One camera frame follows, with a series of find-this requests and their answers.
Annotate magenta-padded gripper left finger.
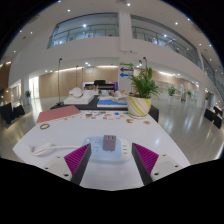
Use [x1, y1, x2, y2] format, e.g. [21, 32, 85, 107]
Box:
[42, 143, 92, 186]

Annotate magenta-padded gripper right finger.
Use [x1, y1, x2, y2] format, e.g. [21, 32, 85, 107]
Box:
[131, 142, 184, 186]

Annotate small grey charger block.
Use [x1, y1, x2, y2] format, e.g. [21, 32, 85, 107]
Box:
[102, 134, 117, 153]

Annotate salmon red flat mat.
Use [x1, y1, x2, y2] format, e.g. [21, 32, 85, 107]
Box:
[35, 105, 82, 125]

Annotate colourful small stickers spread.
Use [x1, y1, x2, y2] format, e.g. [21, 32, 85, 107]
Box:
[63, 110, 129, 122]

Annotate potted plant in striped pot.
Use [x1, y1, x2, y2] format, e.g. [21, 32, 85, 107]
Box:
[127, 66, 160, 120]

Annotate black display table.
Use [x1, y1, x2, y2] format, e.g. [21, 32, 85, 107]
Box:
[49, 94, 160, 123]

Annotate white building model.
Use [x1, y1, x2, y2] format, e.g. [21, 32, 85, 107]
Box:
[63, 86, 96, 106]

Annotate model on blue base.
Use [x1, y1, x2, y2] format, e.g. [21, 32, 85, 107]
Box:
[96, 90, 129, 108]

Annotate black piano with purple screen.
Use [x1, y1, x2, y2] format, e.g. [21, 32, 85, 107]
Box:
[82, 79, 118, 93]

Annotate tall black floor stand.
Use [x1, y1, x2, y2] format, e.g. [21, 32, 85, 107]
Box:
[57, 57, 64, 107]

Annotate group of black chairs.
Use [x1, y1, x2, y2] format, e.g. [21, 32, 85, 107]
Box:
[0, 101, 26, 125]
[203, 105, 224, 130]

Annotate purple arrow sign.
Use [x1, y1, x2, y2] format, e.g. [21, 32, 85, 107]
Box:
[119, 66, 135, 73]

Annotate green arrow sign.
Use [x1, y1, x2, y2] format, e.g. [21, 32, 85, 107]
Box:
[119, 61, 134, 68]

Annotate glass balcony railing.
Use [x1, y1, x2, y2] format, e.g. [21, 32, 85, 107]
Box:
[48, 23, 204, 69]

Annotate ceiling spot lights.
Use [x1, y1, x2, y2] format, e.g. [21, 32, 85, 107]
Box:
[18, 2, 201, 68]

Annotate white power strip cable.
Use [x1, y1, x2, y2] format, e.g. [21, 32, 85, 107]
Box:
[28, 142, 84, 157]

